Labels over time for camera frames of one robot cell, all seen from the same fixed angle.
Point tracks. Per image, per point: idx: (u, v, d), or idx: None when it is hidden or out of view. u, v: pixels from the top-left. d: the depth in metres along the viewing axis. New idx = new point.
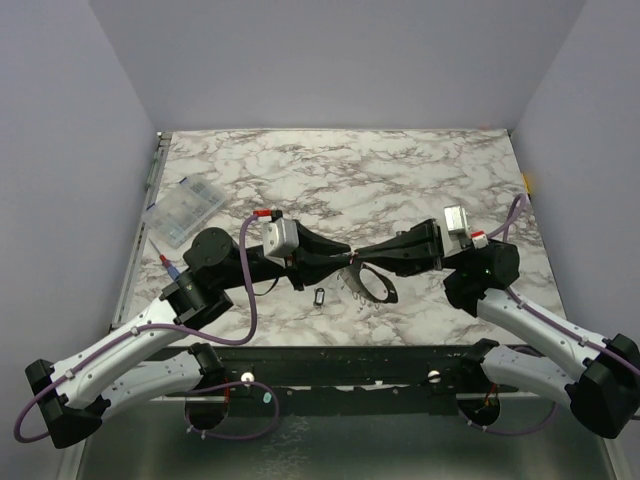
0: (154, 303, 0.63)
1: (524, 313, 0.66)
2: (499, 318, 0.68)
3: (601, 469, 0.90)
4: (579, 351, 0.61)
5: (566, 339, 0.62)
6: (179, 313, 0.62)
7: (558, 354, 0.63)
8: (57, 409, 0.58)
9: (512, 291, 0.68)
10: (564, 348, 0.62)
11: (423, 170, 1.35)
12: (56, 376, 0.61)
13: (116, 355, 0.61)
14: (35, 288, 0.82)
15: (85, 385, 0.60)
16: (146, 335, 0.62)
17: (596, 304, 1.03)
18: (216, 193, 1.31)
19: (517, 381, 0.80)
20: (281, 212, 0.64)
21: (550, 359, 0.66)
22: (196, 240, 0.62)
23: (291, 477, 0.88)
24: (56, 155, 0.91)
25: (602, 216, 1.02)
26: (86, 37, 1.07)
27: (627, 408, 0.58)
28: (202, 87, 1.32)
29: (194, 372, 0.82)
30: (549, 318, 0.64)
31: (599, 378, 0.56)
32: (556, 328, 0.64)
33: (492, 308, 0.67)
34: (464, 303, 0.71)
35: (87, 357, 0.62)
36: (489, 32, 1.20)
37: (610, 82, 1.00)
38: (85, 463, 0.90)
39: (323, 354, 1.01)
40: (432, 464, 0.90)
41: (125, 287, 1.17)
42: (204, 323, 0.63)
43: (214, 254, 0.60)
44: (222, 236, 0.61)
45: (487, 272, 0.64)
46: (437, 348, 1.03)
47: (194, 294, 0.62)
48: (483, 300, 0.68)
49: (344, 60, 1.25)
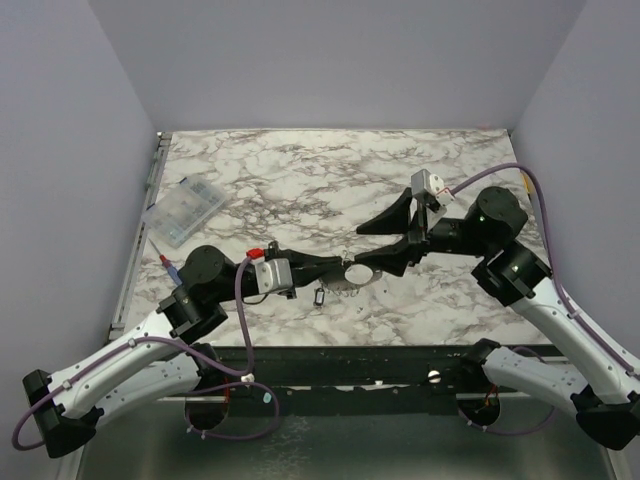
0: (150, 316, 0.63)
1: (575, 324, 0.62)
2: (542, 320, 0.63)
3: (602, 470, 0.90)
4: (625, 380, 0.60)
5: (614, 365, 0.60)
6: (174, 326, 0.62)
7: (597, 375, 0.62)
8: (54, 419, 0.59)
9: (562, 292, 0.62)
10: (611, 374, 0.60)
11: (423, 171, 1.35)
12: (54, 386, 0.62)
13: (114, 366, 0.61)
14: (36, 289, 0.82)
15: (82, 395, 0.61)
16: (142, 346, 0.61)
17: (597, 304, 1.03)
18: (216, 193, 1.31)
19: (519, 384, 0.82)
20: (273, 252, 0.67)
21: (576, 369, 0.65)
22: (190, 258, 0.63)
23: (291, 477, 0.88)
24: (56, 155, 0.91)
25: (603, 217, 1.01)
26: (86, 38, 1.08)
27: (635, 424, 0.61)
28: (202, 88, 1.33)
29: (191, 376, 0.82)
30: (601, 339, 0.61)
31: None
32: (606, 349, 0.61)
33: (541, 310, 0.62)
34: (502, 286, 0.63)
35: (85, 367, 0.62)
36: (490, 31, 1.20)
37: (609, 84, 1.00)
38: (84, 463, 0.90)
39: (323, 355, 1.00)
40: (432, 464, 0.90)
41: (125, 287, 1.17)
42: (198, 336, 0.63)
43: (207, 271, 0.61)
44: (215, 255, 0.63)
45: (482, 220, 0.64)
46: (437, 348, 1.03)
47: (188, 308, 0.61)
48: (520, 275, 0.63)
49: (344, 61, 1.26)
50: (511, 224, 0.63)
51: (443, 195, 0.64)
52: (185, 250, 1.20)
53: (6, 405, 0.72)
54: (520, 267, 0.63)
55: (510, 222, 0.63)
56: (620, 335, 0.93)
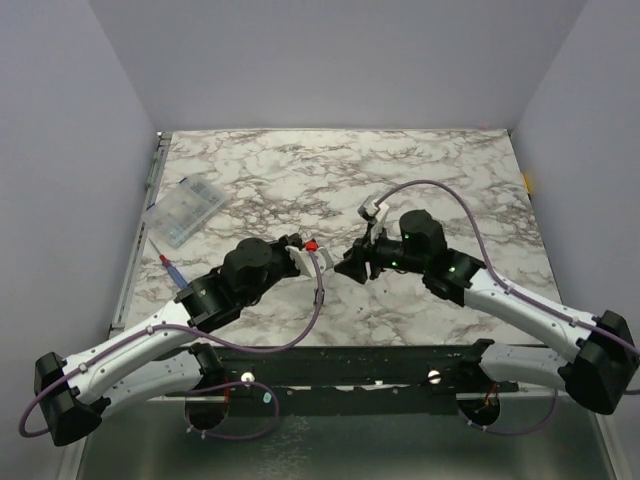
0: (168, 305, 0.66)
1: (513, 298, 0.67)
2: (489, 305, 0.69)
3: (601, 470, 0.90)
4: (571, 331, 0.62)
5: (556, 321, 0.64)
6: (192, 316, 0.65)
7: (551, 337, 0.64)
8: (68, 402, 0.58)
9: (495, 276, 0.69)
10: (556, 331, 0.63)
11: (423, 170, 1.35)
12: (69, 369, 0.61)
13: (130, 352, 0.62)
14: (36, 287, 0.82)
15: (98, 379, 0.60)
16: (160, 334, 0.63)
17: (596, 304, 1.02)
18: (216, 193, 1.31)
19: (514, 371, 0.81)
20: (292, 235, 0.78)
21: (542, 341, 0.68)
22: (241, 244, 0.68)
23: (291, 477, 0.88)
24: (56, 153, 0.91)
25: (603, 215, 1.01)
26: (86, 38, 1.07)
27: (623, 389, 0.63)
28: (202, 88, 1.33)
29: (194, 372, 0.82)
30: (537, 302, 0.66)
31: (596, 362, 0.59)
32: (545, 310, 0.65)
33: (482, 296, 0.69)
34: (448, 290, 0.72)
35: (102, 351, 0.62)
36: (489, 31, 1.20)
37: (608, 83, 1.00)
38: (85, 462, 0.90)
39: (323, 355, 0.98)
40: (433, 464, 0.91)
41: (125, 287, 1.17)
42: (212, 328, 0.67)
43: (256, 258, 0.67)
44: (264, 246, 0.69)
45: (406, 237, 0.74)
46: (437, 348, 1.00)
47: (207, 300, 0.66)
48: (459, 275, 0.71)
49: (344, 61, 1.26)
50: (427, 232, 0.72)
51: (370, 209, 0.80)
52: (186, 250, 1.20)
53: (5, 404, 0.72)
54: (456, 268, 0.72)
55: (427, 231, 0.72)
56: None
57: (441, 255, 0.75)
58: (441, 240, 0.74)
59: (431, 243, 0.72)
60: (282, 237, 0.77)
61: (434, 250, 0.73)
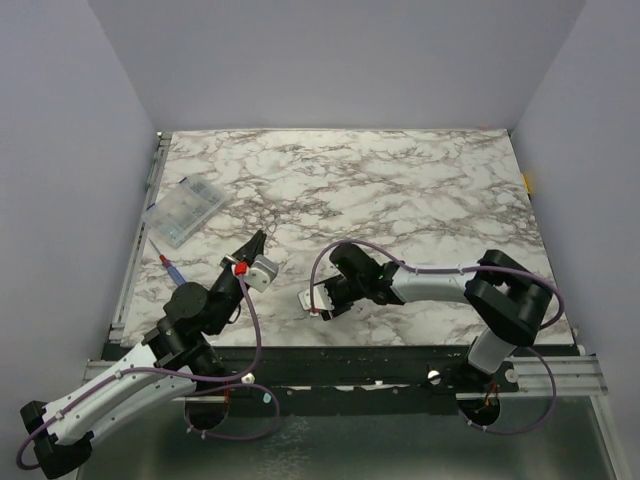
0: (135, 348, 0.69)
1: (422, 276, 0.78)
2: (411, 290, 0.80)
3: (602, 471, 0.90)
4: (460, 278, 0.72)
5: (450, 275, 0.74)
6: (158, 357, 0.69)
7: (456, 291, 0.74)
8: (49, 447, 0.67)
9: (406, 264, 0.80)
10: (452, 283, 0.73)
11: (423, 171, 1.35)
12: (48, 416, 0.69)
13: (100, 398, 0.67)
14: (35, 287, 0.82)
15: (72, 424, 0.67)
16: (129, 378, 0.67)
17: (596, 304, 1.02)
18: (216, 193, 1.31)
19: (493, 352, 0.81)
20: (228, 260, 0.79)
21: (458, 300, 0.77)
22: (176, 294, 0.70)
23: (291, 477, 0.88)
24: (55, 154, 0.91)
25: (603, 215, 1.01)
26: (86, 41, 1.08)
27: (538, 314, 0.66)
28: (202, 89, 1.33)
29: (183, 383, 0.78)
30: (432, 269, 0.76)
31: (479, 291, 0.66)
32: (441, 272, 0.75)
33: (402, 285, 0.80)
34: (386, 296, 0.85)
35: (75, 399, 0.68)
36: (489, 31, 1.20)
37: (608, 85, 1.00)
38: (85, 463, 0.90)
39: (323, 355, 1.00)
40: (433, 464, 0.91)
41: (125, 287, 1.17)
42: (181, 364, 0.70)
43: (191, 306, 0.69)
44: (198, 290, 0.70)
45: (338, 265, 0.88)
46: (437, 348, 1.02)
47: (173, 340, 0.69)
48: (387, 279, 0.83)
49: (344, 63, 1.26)
50: (346, 253, 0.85)
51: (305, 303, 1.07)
52: (186, 250, 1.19)
53: (6, 405, 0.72)
54: (384, 275, 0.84)
55: (347, 252, 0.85)
56: (622, 335, 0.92)
57: (372, 269, 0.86)
58: (364, 256, 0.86)
59: (353, 261, 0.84)
60: (224, 259, 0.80)
61: (361, 266, 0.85)
